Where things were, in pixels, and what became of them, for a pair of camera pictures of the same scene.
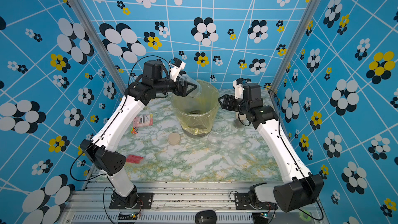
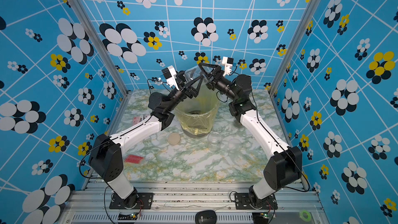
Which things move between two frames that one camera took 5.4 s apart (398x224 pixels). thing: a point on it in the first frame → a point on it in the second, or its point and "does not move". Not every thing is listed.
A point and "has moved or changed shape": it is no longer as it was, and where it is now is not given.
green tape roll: [301, 214] does not move
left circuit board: [127, 216] does not move
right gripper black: [229, 101] → [218, 75]
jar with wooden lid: [196, 92] has moved or changed shape
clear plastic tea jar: [214, 139] does not move
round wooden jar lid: [173, 138] does not move
